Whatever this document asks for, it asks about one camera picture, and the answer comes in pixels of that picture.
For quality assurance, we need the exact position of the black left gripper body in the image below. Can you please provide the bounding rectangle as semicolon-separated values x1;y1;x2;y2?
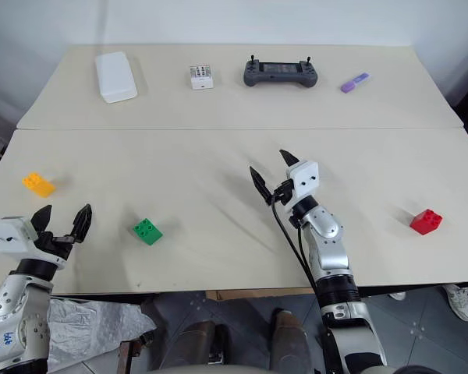
31;231;77;270

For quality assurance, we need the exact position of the orange toy brick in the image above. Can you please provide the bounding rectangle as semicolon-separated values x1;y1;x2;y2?
21;171;57;197

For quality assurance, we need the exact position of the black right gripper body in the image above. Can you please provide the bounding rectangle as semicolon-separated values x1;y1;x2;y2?
272;178;296;206

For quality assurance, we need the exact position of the crumpled silver plastic sheet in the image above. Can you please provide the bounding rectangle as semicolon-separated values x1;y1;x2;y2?
45;295;156;372

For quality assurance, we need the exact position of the red toy brick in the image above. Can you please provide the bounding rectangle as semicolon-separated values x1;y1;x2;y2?
409;208;444;236

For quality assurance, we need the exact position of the grey handheld remote controller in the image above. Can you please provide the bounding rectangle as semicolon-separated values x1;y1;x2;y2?
242;55;318;89

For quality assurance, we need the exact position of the dark rounded brown shape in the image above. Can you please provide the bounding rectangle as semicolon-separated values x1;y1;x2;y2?
269;309;312;372

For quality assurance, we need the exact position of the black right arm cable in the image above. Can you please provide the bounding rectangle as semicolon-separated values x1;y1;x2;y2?
271;197;320;297

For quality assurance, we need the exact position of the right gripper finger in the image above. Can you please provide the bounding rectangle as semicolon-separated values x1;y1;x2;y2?
278;149;301;170
249;166;276;206

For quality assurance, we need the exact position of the brown wooden stool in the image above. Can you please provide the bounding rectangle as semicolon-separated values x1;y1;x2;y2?
116;337;156;374

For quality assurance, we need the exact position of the green toy brick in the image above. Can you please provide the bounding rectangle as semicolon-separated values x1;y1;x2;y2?
132;217;165;247

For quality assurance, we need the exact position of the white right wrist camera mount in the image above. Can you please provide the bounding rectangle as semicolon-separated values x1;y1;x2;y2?
285;159;321;204

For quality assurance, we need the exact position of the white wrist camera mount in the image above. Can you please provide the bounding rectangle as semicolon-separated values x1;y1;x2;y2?
0;216;39;255
285;159;321;204

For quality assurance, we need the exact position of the white rectangular box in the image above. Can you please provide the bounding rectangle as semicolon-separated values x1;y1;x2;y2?
94;51;139;104

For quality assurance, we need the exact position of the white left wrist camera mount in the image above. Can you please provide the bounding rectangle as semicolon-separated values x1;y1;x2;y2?
0;216;39;255

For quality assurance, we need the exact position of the small white printed box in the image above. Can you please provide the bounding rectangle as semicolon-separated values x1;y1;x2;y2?
188;64;215;91

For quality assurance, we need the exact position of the purple highlighter pen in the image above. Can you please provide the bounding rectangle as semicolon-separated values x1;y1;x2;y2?
339;72;372;94

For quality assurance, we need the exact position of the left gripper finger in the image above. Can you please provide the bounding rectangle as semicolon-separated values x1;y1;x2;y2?
30;204;54;235
70;203;94;244

